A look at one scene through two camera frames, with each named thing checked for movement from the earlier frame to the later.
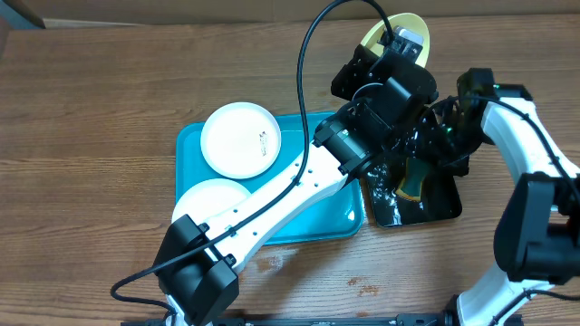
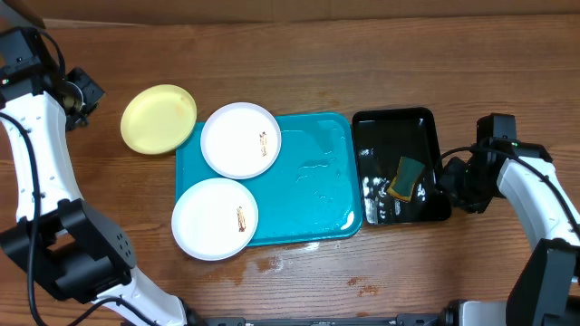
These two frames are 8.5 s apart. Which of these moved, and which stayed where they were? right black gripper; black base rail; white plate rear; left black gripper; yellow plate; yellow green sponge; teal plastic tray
Moved: yellow plate; left black gripper; yellow green sponge; right black gripper
Stayed: black base rail; white plate rear; teal plastic tray
